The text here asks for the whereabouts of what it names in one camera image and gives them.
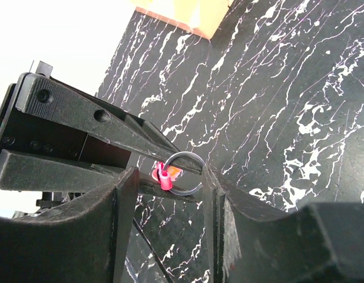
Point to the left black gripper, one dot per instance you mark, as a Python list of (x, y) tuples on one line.
[(64, 143)]

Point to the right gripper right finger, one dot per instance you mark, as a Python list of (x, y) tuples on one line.
[(251, 241)]

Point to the orange plastic file organizer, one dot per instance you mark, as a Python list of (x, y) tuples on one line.
[(199, 17)]

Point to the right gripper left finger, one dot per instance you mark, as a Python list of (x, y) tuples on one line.
[(83, 240)]

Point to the red strap keychain with ring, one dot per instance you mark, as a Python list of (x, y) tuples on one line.
[(165, 175)]

